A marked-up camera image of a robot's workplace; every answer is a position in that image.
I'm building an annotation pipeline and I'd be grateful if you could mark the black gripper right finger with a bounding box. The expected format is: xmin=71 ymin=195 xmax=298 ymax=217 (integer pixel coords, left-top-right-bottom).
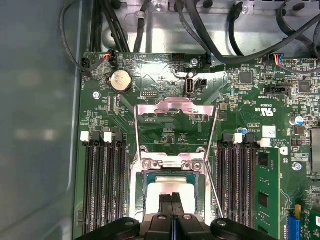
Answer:
xmin=173 ymin=191 xmax=270 ymax=240

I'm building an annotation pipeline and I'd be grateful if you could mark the metal CPU socket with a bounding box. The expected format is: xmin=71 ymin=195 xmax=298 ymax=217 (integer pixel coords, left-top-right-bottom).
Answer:
xmin=129 ymin=149 xmax=214 ymax=221

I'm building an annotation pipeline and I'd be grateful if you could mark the blue expansion slot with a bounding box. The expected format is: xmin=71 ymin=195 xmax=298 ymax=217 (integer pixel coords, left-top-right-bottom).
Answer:
xmin=286 ymin=214 xmax=302 ymax=240

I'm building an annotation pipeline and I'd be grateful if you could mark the silver CPU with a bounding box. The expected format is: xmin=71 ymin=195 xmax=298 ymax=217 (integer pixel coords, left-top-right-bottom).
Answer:
xmin=145 ymin=174 xmax=199 ymax=219

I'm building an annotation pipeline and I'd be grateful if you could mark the internal USB port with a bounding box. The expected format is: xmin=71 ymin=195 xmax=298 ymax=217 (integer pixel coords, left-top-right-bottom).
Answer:
xmin=184 ymin=72 xmax=196 ymax=97

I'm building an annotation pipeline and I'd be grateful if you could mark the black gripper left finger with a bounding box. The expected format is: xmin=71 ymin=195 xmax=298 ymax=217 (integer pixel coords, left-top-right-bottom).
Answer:
xmin=79 ymin=191 xmax=175 ymax=240

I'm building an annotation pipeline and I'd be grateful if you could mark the black open PC case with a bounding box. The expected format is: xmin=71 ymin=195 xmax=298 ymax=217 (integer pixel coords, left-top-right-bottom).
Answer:
xmin=0 ymin=0 xmax=320 ymax=240

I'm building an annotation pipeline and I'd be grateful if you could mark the metal wire locking lever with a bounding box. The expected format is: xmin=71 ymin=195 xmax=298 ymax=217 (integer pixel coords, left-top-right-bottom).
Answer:
xmin=205 ymin=159 xmax=226 ymax=220

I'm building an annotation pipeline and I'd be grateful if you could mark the metal socket cover frame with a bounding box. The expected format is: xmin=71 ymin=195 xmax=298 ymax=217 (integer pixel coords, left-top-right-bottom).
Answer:
xmin=134 ymin=97 xmax=219 ymax=173

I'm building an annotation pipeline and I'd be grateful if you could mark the silver coin battery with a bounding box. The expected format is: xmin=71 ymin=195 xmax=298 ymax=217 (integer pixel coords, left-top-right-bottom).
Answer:
xmin=110 ymin=69 xmax=133 ymax=93

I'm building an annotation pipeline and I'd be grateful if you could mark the green RAM stick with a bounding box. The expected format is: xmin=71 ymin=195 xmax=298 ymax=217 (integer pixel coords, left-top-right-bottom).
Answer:
xmin=255 ymin=147 xmax=281 ymax=237

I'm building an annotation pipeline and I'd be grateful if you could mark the black cable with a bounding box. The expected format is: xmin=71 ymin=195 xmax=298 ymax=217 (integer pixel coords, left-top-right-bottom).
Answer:
xmin=58 ymin=0 xmax=113 ymax=77
xmin=227 ymin=2 xmax=252 ymax=57
xmin=276 ymin=0 xmax=320 ymax=55
xmin=174 ymin=0 xmax=226 ymax=67
xmin=89 ymin=0 xmax=102 ymax=53
xmin=102 ymin=0 xmax=131 ymax=54
xmin=133 ymin=0 xmax=152 ymax=53
xmin=212 ymin=13 xmax=320 ymax=73

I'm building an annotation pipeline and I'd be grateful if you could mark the green motherboard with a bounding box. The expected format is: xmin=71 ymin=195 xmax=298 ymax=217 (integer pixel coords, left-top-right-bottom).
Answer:
xmin=73 ymin=51 xmax=320 ymax=240

